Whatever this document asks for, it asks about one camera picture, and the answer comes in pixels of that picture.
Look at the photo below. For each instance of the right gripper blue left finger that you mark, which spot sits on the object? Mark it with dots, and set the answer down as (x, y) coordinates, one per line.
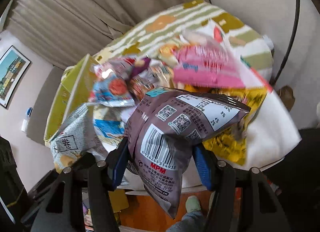
(117, 162)

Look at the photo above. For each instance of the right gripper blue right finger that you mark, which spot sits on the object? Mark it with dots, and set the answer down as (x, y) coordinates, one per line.
(205, 161)

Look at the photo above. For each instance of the blue cream snack bag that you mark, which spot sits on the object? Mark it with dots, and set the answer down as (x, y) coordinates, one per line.
(109, 124)

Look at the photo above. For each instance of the grey corn chip bag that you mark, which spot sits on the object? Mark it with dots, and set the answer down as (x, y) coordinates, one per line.
(75, 137)

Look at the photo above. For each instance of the brown snack bag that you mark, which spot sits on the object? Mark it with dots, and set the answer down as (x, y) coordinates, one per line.
(162, 130)

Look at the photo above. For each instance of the pink snack bag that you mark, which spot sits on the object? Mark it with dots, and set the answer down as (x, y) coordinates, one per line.
(207, 66)

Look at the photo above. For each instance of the yellow snack bag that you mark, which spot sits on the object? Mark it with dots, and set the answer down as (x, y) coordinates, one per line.
(231, 144)

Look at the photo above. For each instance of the red blue small snack bag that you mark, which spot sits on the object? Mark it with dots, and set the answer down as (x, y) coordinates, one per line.
(111, 92)

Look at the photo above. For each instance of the green cardboard box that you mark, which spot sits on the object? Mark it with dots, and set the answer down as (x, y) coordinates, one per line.
(74, 90)

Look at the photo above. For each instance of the grey headboard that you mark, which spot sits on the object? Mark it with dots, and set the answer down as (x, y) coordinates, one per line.
(42, 106)

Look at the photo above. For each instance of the white blue bottle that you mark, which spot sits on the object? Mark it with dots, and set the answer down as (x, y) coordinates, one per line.
(26, 119)

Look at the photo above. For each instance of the floral striped quilt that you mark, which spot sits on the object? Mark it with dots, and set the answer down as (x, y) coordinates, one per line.
(148, 36)

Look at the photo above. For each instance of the framed landscape picture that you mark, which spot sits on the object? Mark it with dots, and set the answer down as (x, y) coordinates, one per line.
(13, 65)

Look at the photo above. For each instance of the beige curtain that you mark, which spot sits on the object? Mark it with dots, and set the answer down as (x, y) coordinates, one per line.
(64, 31)

